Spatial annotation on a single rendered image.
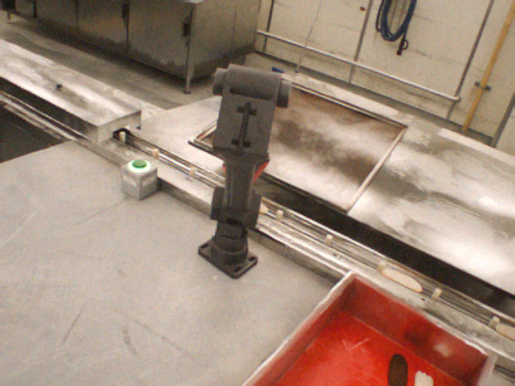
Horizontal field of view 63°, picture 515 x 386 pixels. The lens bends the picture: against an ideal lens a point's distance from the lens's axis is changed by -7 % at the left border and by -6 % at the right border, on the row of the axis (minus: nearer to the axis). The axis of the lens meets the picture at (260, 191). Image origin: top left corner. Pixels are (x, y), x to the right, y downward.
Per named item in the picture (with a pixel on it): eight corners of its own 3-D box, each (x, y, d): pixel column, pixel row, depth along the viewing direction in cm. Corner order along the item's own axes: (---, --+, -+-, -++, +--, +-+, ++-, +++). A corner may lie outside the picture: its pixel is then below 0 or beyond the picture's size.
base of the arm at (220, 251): (195, 252, 102) (234, 280, 97) (199, 224, 98) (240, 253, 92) (221, 236, 108) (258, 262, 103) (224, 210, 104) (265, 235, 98)
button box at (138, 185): (118, 199, 119) (118, 164, 113) (139, 188, 125) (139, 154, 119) (140, 212, 116) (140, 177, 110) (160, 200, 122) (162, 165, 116)
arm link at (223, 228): (214, 239, 97) (239, 244, 97) (220, 201, 91) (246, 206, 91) (222, 215, 104) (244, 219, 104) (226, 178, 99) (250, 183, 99)
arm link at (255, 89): (199, 140, 57) (276, 154, 57) (221, 53, 62) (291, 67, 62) (210, 223, 100) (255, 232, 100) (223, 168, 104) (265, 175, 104)
